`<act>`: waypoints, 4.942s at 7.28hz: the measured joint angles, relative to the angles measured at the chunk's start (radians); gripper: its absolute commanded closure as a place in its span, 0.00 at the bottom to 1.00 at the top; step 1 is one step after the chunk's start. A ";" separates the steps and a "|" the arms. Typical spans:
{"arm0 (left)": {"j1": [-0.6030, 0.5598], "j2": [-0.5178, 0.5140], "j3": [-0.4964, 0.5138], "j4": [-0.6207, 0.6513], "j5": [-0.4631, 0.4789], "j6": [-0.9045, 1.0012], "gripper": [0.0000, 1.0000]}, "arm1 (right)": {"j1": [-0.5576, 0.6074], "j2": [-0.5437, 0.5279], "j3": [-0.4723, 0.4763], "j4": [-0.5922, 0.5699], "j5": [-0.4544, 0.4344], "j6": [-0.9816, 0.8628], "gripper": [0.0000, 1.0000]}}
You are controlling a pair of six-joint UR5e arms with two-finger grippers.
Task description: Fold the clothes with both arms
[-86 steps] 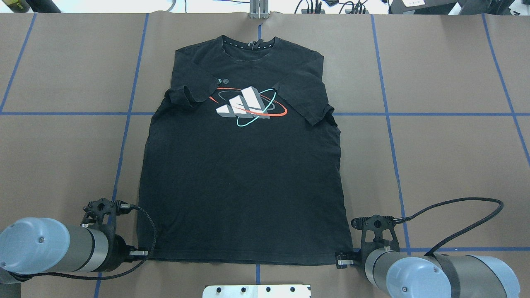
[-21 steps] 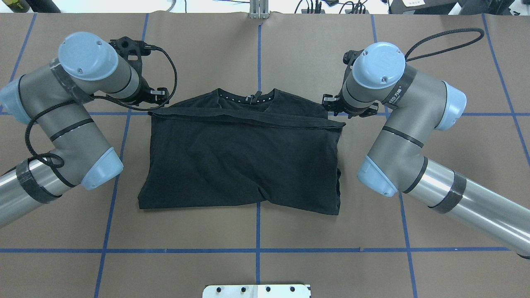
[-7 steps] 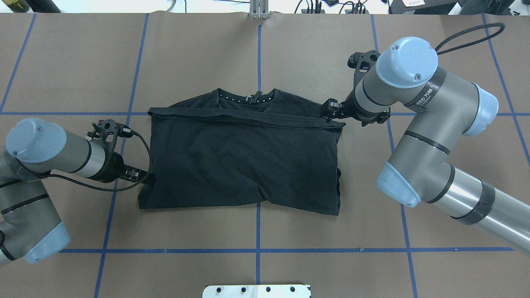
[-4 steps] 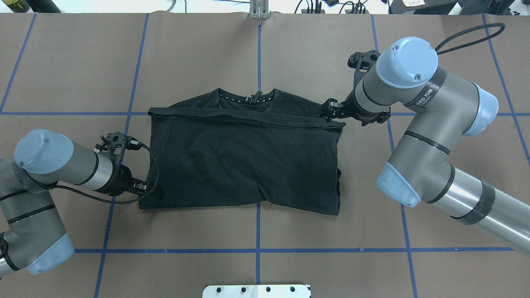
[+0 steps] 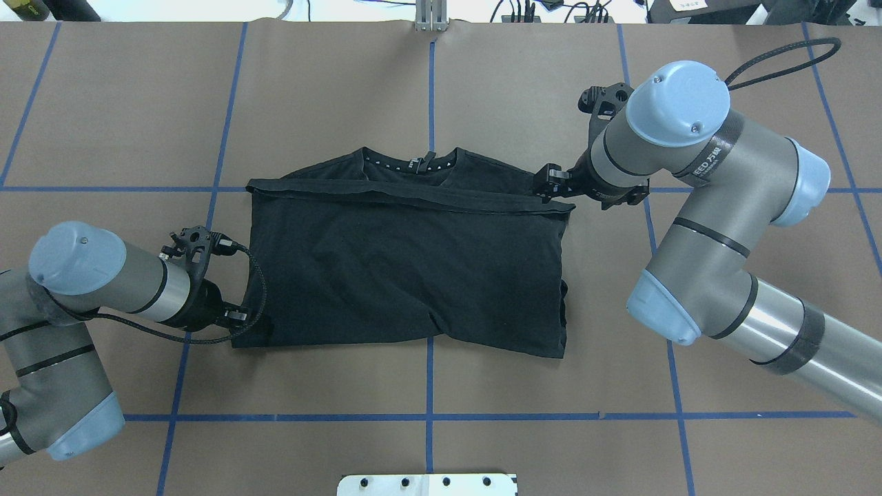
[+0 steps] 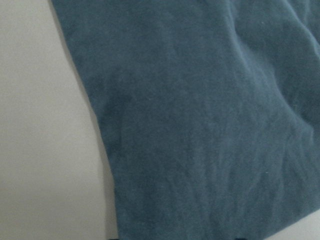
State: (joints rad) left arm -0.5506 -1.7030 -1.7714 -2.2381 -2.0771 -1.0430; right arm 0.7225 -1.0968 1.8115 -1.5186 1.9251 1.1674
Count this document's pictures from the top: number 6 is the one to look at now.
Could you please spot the black graphic t-shirt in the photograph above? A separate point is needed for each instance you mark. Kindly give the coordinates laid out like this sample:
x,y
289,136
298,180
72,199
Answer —
x,y
209,111

